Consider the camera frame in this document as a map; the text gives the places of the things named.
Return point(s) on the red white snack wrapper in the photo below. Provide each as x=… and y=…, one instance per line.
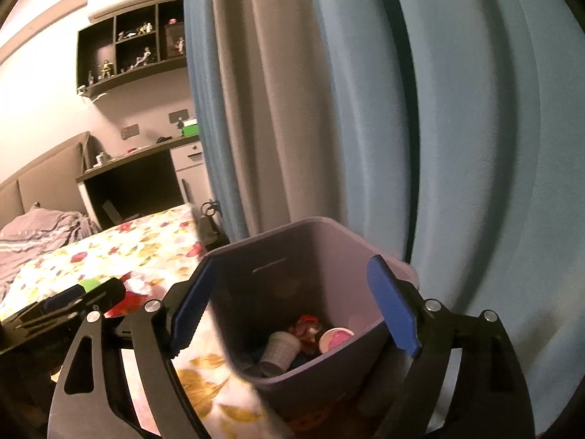
x=140, y=288

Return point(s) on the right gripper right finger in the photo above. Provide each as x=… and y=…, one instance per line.
x=490, y=397

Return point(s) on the dark desk with drawers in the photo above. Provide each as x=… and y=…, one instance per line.
x=146, y=181

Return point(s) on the blue and grey curtain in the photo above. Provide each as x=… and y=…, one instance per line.
x=448, y=133

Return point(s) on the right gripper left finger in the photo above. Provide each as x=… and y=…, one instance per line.
x=92, y=397

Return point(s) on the orange apple paper cup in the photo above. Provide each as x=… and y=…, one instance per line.
x=333, y=338

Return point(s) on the dark wall shelf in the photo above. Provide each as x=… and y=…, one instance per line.
x=130, y=46

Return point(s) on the purple plastic trash bin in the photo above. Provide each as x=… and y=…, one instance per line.
x=309, y=273

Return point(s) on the grey upholstered headboard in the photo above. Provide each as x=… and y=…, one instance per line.
x=49, y=180

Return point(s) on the floral bed sheet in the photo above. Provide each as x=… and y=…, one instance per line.
x=164, y=245

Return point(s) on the green foam net sleeve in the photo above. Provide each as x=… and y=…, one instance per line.
x=89, y=284

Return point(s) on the green box on desk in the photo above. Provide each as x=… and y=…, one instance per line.
x=190, y=128

